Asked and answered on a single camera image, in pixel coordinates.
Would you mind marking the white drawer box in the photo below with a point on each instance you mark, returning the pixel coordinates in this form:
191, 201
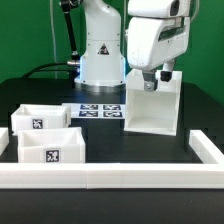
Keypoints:
63, 145
30, 116

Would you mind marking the white front drawer box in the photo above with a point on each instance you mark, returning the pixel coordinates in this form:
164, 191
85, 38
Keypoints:
63, 145

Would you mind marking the white drawer cabinet frame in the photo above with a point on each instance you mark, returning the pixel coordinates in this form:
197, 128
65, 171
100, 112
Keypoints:
152, 112

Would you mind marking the white fiducial marker sheet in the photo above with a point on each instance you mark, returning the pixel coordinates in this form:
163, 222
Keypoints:
96, 111

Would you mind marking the white rear drawer box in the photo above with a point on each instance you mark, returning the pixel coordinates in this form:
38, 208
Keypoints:
30, 116

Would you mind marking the white U-shaped border fence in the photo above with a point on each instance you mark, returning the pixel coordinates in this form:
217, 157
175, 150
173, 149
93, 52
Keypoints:
209, 173

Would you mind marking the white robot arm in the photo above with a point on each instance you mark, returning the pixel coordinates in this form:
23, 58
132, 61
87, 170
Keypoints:
102, 65

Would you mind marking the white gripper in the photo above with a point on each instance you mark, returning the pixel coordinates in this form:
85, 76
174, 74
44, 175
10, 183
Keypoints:
158, 32

